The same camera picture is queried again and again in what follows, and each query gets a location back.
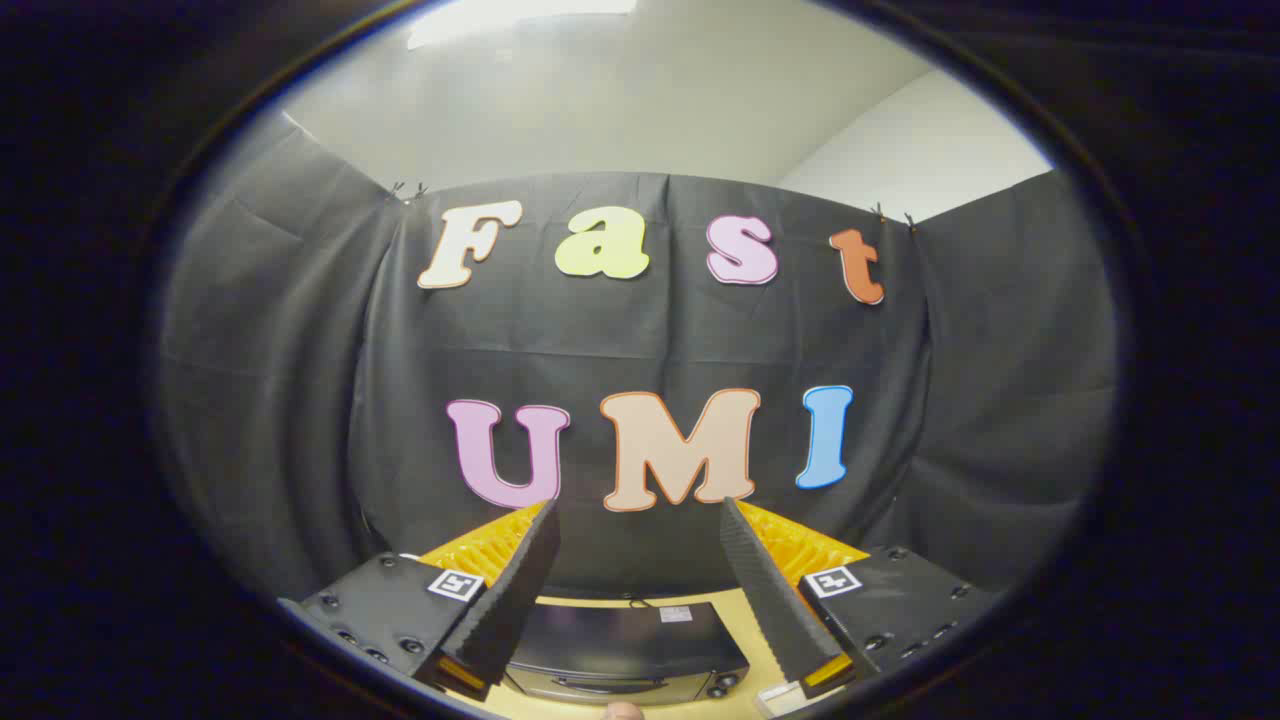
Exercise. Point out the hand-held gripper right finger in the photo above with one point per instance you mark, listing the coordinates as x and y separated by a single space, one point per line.
770 600

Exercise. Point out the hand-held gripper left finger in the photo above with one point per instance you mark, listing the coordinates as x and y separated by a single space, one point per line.
510 600

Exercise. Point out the black toaster oven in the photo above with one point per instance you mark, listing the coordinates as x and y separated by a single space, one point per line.
620 640

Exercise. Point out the ceiling light panel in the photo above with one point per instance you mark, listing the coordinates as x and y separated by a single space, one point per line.
500 18

